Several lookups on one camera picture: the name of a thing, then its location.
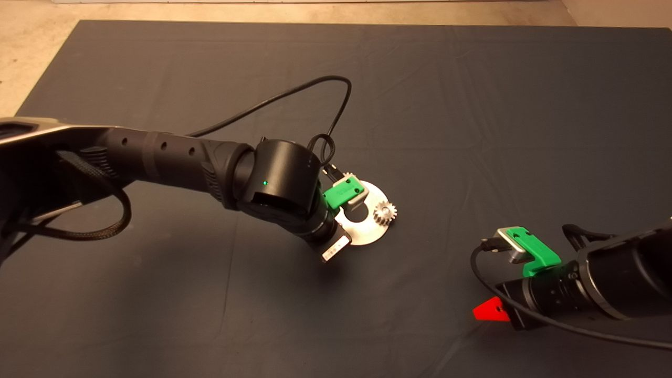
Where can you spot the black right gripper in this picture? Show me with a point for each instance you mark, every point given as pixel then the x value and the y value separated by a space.
pixel 535 302

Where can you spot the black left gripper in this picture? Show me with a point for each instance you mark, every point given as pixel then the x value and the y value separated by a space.
pixel 331 241

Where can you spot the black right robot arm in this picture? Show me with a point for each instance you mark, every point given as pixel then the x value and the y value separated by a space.
pixel 630 273

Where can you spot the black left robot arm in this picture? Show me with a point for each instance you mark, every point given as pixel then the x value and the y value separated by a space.
pixel 157 152

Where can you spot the round metal carrier plate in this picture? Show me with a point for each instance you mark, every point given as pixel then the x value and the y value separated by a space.
pixel 367 233

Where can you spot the dark grey table cloth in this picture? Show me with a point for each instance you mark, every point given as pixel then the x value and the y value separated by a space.
pixel 210 79

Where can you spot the bright green camera mount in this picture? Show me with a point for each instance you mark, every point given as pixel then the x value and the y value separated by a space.
pixel 541 257
pixel 341 194

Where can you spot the small silver camera box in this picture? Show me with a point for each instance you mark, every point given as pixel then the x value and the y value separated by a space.
pixel 362 198
pixel 509 244

